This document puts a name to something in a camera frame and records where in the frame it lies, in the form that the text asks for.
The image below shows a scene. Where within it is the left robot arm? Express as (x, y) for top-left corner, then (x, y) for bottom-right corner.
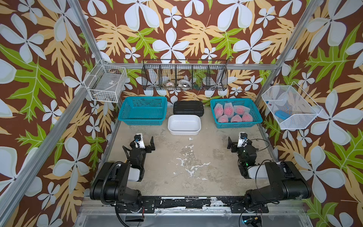
(89, 133), (156, 212)

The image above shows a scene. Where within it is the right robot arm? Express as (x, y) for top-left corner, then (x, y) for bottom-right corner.
(227, 133), (313, 209)

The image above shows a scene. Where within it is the right teal plastic basket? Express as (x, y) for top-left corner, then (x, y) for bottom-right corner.
(210, 98), (262, 129)

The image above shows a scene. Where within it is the teal plastic basket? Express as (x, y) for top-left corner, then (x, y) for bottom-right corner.
(118, 96), (167, 126)
(210, 98), (262, 129)

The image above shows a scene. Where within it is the white rectangular tub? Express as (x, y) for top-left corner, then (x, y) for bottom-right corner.
(168, 114), (201, 136)

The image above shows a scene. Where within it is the netted apple top right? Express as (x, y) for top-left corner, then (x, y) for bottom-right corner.
(233, 106), (251, 115)

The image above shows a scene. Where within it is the left teal plastic basket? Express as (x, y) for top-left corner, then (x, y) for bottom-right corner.
(118, 96), (167, 126)

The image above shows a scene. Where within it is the blue object in basket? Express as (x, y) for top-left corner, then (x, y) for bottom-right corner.
(275, 110), (291, 121)

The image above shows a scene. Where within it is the black plastic case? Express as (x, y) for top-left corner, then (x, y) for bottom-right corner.
(173, 100), (204, 117)

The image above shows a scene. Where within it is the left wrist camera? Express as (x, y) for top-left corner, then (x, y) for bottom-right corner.
(134, 133), (145, 149)

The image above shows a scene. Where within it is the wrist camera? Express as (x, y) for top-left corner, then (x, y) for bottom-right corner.
(237, 132), (248, 148)
(134, 133), (145, 149)

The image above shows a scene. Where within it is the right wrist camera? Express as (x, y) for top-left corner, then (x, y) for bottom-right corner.
(237, 132), (248, 148)

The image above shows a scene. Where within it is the white wire basket right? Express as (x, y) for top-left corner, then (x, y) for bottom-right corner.
(262, 82), (322, 131)

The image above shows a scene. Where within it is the white wire basket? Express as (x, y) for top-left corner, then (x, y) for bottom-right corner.
(262, 82), (322, 131)
(84, 60), (128, 103)

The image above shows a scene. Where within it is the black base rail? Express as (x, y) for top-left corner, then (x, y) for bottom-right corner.
(117, 196), (269, 214)

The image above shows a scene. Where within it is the tape roll in wire basket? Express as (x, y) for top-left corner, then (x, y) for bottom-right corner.
(164, 81), (175, 88)

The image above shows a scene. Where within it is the white item in wire basket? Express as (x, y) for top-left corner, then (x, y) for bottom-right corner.
(178, 79), (192, 88)

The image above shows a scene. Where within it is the black wire wall basket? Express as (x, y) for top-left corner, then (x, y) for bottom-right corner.
(141, 59), (229, 91)

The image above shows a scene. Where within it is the white wire basket left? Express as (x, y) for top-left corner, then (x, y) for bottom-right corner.
(84, 60), (128, 103)

